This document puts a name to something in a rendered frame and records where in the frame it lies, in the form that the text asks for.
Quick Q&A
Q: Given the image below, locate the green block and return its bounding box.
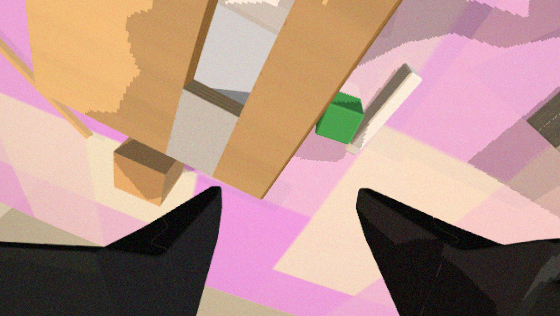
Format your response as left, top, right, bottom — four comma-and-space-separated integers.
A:
315, 92, 364, 144

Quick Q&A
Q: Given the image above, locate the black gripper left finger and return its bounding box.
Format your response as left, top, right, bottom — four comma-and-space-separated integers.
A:
0, 186, 223, 316

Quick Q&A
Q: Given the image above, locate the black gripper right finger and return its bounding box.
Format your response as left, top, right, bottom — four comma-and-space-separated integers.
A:
356, 188, 560, 316

